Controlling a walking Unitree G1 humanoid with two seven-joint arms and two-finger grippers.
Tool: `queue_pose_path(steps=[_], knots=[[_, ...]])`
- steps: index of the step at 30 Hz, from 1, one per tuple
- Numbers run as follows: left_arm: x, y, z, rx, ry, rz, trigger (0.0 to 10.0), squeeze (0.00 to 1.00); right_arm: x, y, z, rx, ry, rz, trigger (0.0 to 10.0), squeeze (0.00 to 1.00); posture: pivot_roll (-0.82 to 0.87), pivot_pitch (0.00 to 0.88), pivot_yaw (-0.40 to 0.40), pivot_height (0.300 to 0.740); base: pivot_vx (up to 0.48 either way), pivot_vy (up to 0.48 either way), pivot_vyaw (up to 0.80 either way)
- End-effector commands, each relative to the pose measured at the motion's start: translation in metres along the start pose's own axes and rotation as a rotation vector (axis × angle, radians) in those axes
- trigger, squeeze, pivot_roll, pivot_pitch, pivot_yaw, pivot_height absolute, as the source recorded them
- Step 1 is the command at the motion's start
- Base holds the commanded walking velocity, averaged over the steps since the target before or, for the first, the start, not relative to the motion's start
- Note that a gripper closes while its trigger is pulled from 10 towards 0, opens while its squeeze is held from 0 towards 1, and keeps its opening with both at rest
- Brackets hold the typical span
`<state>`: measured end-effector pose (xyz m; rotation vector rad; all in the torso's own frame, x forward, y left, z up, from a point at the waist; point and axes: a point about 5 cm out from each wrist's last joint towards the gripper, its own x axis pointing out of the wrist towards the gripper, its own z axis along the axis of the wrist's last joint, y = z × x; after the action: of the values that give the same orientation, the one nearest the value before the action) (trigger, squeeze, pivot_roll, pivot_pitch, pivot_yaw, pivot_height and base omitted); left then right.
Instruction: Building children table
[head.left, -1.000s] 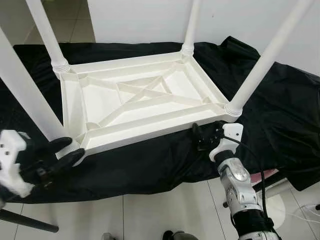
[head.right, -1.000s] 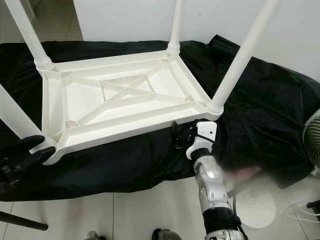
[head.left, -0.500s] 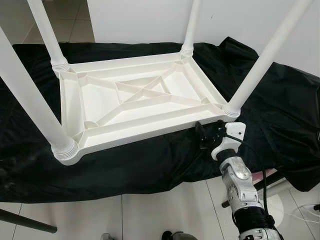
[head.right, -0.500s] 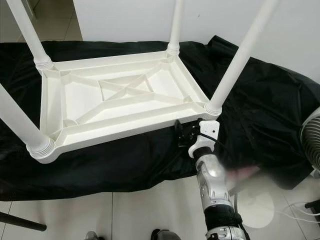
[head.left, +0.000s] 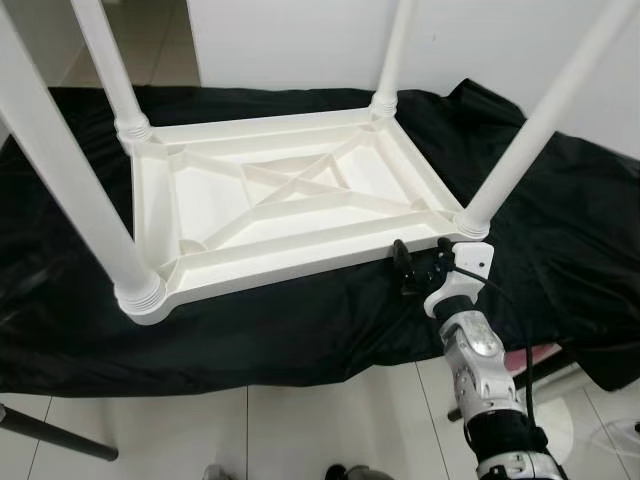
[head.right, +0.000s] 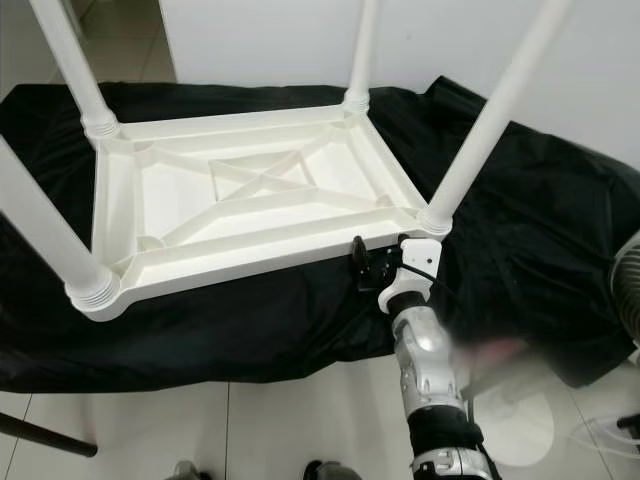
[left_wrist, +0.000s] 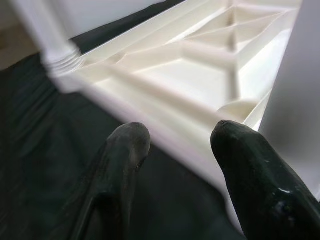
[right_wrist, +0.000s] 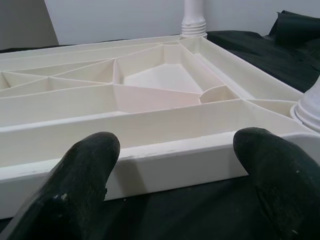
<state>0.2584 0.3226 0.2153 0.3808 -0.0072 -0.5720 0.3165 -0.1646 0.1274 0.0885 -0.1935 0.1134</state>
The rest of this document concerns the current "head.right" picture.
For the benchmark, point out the white plastic table top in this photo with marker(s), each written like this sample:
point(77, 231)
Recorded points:
point(210, 170)

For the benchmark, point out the white plastic table leg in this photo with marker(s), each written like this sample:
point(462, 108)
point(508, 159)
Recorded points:
point(50, 230)
point(362, 50)
point(75, 65)
point(495, 110)

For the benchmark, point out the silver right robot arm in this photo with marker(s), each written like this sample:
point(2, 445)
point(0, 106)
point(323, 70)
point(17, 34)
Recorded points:
point(430, 370)

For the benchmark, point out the black cloth table cover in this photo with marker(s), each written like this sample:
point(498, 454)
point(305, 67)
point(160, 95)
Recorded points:
point(540, 230)

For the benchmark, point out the grey robot right foot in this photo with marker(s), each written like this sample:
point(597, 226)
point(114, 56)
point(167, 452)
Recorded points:
point(325, 471)

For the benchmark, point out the grey robot foot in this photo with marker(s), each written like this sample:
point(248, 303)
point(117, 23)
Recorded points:
point(188, 471)
point(325, 471)

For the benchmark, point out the grey robot left foot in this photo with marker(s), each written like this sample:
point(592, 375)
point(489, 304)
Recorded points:
point(188, 471)

